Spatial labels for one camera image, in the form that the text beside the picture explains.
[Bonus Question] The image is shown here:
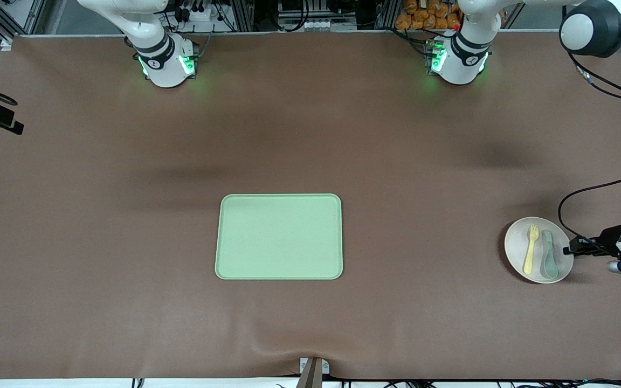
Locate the green plastic spoon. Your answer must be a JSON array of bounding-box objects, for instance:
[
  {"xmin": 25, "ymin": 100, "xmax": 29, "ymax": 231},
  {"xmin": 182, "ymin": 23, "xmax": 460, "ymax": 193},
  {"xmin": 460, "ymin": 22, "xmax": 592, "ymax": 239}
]
[{"xmin": 540, "ymin": 230, "xmax": 560, "ymax": 279}]

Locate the yellow plastic fork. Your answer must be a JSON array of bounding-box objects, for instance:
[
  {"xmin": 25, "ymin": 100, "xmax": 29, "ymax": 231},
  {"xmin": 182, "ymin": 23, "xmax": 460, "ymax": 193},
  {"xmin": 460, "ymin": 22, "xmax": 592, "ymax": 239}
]
[{"xmin": 523, "ymin": 224, "xmax": 540, "ymax": 274}]

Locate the round white plate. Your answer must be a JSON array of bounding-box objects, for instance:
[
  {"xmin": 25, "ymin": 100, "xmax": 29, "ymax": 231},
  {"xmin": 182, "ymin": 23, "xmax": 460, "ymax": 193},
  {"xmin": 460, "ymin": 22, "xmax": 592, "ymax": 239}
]
[{"xmin": 505, "ymin": 217, "xmax": 575, "ymax": 284}]

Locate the brown table mat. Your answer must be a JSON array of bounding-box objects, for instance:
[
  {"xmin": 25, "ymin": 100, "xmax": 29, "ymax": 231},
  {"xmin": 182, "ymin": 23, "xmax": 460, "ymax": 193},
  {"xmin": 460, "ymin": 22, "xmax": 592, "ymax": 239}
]
[{"xmin": 0, "ymin": 31, "xmax": 621, "ymax": 380}]

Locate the white power strip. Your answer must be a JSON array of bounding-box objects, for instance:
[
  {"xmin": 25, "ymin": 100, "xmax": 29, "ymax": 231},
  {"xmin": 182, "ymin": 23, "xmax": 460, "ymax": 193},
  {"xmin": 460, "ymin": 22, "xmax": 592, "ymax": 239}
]
[{"xmin": 173, "ymin": 0, "xmax": 222, "ymax": 23}]

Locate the orange snack bag pile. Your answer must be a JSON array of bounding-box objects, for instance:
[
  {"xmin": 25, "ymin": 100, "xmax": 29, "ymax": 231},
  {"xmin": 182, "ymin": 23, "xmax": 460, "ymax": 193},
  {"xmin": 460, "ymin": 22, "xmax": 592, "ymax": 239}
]
[{"xmin": 395, "ymin": 0, "xmax": 462, "ymax": 31}]

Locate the light green rectangular tray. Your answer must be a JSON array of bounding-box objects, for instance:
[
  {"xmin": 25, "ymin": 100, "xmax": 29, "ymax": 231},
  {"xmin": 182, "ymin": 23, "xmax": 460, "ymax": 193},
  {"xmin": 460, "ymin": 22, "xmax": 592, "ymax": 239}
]
[{"xmin": 215, "ymin": 193, "xmax": 344, "ymax": 281}]

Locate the small white terminal block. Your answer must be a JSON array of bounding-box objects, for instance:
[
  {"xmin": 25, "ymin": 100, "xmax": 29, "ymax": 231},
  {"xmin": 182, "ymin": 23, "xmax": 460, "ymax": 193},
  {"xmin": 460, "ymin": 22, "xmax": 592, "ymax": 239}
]
[{"xmin": 301, "ymin": 19, "xmax": 339, "ymax": 32}]

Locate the slanted aluminium frame profile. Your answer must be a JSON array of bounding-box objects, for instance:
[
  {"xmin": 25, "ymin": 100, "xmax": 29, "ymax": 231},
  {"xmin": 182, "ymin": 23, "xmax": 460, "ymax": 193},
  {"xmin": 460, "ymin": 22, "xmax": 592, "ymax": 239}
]
[{"xmin": 0, "ymin": 0, "xmax": 47, "ymax": 41}]

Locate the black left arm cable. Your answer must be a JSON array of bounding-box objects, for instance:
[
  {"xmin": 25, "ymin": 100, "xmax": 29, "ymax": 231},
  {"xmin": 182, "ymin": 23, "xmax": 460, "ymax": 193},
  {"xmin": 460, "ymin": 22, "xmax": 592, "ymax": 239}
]
[{"xmin": 558, "ymin": 51, "xmax": 621, "ymax": 240}]

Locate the upright aluminium frame post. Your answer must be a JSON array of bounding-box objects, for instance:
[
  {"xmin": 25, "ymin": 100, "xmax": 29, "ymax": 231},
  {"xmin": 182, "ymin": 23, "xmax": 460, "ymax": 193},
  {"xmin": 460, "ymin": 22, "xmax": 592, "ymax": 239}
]
[
  {"xmin": 375, "ymin": 0, "xmax": 397, "ymax": 30},
  {"xmin": 230, "ymin": 0, "xmax": 254, "ymax": 32}
]

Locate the white table clamp bracket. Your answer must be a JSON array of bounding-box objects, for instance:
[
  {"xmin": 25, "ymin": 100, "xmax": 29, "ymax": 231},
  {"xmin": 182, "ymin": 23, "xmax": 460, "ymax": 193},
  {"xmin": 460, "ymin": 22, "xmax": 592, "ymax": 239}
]
[{"xmin": 300, "ymin": 357, "xmax": 330, "ymax": 376}]

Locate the grey metal stand post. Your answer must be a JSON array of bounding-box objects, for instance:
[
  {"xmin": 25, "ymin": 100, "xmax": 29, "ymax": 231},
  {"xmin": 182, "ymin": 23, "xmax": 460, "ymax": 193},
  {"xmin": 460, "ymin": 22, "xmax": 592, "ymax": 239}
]
[{"xmin": 295, "ymin": 358, "xmax": 325, "ymax": 388}]

